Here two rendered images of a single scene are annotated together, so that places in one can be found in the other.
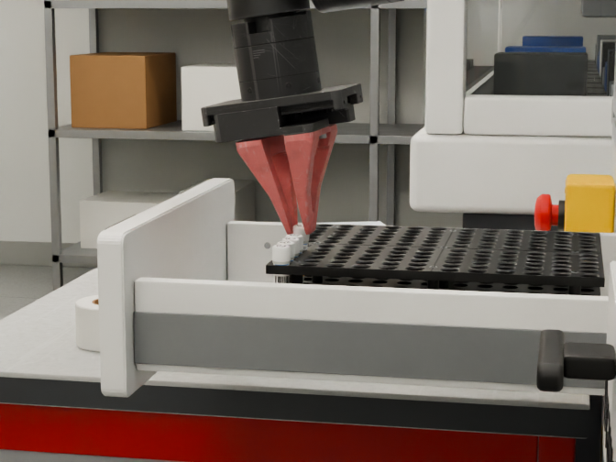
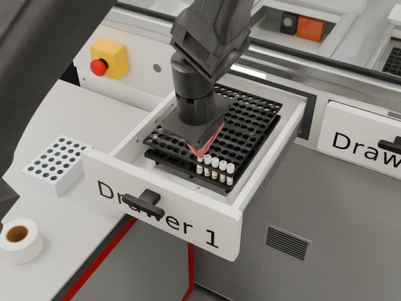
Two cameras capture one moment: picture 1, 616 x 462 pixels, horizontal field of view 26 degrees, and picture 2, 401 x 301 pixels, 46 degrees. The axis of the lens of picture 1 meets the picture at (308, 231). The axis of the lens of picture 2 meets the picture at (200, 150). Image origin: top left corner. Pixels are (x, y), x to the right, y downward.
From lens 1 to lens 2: 1.02 m
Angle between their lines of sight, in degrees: 70
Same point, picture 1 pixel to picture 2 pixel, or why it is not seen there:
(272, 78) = (213, 110)
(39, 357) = (28, 283)
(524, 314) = (290, 131)
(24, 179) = not seen: outside the picture
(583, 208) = (120, 60)
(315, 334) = (262, 183)
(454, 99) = not seen: outside the picture
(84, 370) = (67, 267)
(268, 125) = (215, 129)
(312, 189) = not seen: hidden behind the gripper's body
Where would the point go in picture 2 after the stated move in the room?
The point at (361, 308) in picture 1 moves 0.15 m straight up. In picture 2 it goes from (269, 165) to (278, 94)
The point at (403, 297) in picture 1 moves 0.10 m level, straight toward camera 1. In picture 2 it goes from (275, 152) to (332, 167)
